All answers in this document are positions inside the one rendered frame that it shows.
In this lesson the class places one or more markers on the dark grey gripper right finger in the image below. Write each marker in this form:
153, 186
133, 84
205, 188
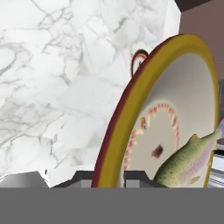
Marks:
135, 178

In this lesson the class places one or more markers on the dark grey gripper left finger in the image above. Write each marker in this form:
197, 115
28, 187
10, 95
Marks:
83, 178

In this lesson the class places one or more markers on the yellow rimmed white bowl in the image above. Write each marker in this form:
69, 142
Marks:
140, 96

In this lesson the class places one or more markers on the green speckled fish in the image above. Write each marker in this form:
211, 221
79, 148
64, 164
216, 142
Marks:
182, 164

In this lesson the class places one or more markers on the small red rimmed plate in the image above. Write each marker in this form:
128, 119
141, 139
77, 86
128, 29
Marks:
137, 59

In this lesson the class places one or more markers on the grey metal object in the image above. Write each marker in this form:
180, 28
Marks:
20, 180

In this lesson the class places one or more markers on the dark brown cupboard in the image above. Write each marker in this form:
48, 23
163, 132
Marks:
189, 3

